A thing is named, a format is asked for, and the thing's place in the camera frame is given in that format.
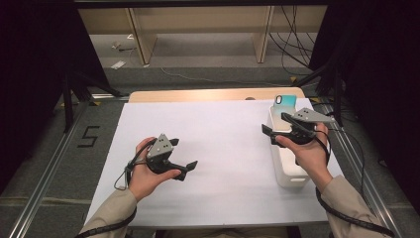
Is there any bundle of black cables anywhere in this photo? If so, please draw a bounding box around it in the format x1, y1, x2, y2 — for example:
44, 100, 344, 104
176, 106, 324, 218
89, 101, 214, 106
268, 5, 319, 77

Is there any black tripod stand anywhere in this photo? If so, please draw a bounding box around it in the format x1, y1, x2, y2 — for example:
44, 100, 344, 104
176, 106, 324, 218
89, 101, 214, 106
60, 69, 124, 134
292, 60, 345, 129

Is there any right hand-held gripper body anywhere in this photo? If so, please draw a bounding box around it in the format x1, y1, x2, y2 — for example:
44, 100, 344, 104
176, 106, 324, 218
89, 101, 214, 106
270, 107, 337, 147

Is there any iridescent phone case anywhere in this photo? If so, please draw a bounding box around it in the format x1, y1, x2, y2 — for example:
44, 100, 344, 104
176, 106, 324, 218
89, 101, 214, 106
272, 93, 298, 132

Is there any white foam board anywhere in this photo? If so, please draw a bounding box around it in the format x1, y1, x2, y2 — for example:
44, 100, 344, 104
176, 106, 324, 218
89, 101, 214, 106
84, 97, 345, 229

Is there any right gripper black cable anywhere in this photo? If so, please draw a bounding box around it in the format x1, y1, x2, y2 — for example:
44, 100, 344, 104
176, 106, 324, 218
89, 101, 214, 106
312, 128, 396, 238

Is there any light wooden desk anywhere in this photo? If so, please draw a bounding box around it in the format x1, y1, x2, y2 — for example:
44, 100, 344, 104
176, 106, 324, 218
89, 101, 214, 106
77, 5, 329, 66

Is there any person's left hand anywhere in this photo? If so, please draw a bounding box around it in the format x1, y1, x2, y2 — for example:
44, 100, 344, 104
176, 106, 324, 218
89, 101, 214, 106
127, 136, 182, 203

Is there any wooden table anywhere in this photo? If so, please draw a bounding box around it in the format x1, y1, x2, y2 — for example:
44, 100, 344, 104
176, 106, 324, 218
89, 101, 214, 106
128, 86, 306, 104

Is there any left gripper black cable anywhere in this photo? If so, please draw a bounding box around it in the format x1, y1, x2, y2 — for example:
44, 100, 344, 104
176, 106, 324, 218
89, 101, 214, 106
73, 138, 158, 238

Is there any aluminium floor rail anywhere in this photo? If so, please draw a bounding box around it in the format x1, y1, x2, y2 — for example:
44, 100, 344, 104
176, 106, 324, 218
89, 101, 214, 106
7, 93, 131, 238
316, 98, 404, 238

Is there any black curtain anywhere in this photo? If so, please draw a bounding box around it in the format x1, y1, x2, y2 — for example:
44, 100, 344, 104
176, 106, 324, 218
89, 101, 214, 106
308, 0, 420, 207
0, 0, 111, 196

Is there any thin black floor cable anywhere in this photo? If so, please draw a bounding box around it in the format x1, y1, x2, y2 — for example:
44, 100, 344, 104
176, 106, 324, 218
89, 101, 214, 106
311, 101, 369, 206

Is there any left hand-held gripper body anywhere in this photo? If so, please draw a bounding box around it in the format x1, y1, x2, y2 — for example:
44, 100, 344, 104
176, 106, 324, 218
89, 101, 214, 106
144, 133, 186, 176

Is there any person's right hand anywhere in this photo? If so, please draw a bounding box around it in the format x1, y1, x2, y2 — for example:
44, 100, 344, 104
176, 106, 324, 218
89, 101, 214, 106
274, 122, 334, 195

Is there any white plastic bin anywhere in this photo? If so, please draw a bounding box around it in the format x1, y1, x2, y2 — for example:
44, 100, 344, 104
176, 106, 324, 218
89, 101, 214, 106
268, 105, 311, 189

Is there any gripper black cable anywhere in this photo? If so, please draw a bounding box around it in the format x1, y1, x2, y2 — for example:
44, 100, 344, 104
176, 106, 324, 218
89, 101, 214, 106
73, 138, 158, 238
312, 128, 396, 238

